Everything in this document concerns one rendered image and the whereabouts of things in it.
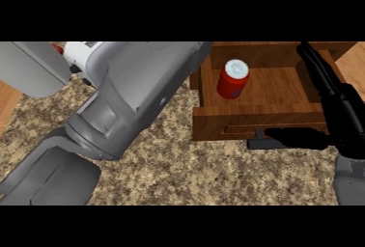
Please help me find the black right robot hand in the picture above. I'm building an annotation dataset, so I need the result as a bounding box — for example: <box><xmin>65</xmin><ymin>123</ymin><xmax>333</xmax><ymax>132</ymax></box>
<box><xmin>263</xmin><ymin>41</ymin><xmax>365</xmax><ymax>160</ymax></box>

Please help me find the brown wooden drawer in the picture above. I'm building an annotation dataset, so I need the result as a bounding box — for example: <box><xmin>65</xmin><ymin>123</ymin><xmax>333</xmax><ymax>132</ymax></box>
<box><xmin>191</xmin><ymin>107</ymin><xmax>334</xmax><ymax>143</ymax></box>
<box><xmin>188</xmin><ymin>41</ymin><xmax>359</xmax><ymax>143</ymax></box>

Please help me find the brown wooden drawer front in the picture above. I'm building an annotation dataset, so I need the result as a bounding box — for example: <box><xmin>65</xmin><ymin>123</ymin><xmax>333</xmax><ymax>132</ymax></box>
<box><xmin>191</xmin><ymin>107</ymin><xmax>334</xmax><ymax>143</ymax></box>

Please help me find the red can with white lid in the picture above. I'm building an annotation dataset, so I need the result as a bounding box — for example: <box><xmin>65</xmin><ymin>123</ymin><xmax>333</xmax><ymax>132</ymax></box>
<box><xmin>216</xmin><ymin>58</ymin><xmax>251</xmax><ymax>100</ymax></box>

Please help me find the white appliance with black knobs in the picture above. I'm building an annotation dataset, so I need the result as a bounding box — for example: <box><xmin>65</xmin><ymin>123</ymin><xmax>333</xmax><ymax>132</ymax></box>
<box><xmin>62</xmin><ymin>41</ymin><xmax>105</xmax><ymax>87</ymax></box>

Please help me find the small red object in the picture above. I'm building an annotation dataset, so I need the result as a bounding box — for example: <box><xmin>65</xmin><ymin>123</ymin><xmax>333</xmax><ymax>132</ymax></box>
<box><xmin>50</xmin><ymin>43</ymin><xmax>65</xmax><ymax>56</ymax></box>

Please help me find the grey appliance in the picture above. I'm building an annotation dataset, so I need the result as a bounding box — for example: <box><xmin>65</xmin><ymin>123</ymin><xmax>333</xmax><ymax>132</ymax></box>
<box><xmin>0</xmin><ymin>41</ymin><xmax>74</xmax><ymax>98</ymax></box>

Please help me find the grey drawer handle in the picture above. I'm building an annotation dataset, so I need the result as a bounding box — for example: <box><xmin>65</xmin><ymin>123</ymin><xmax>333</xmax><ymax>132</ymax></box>
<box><xmin>245</xmin><ymin>127</ymin><xmax>293</xmax><ymax>151</ymax></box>

